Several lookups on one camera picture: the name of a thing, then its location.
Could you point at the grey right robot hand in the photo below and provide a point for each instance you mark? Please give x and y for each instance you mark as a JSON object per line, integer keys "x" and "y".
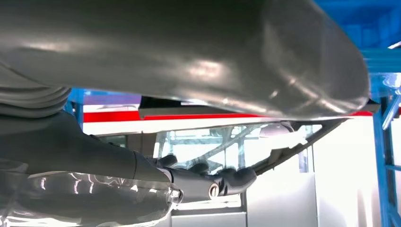
{"x": 62, "y": 150}

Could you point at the white vehicle with red stripe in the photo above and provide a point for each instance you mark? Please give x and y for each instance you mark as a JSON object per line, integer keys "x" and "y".
{"x": 338, "y": 175}

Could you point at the blue metal shelf rack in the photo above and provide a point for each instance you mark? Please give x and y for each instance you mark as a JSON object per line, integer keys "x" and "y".
{"x": 380, "y": 156}

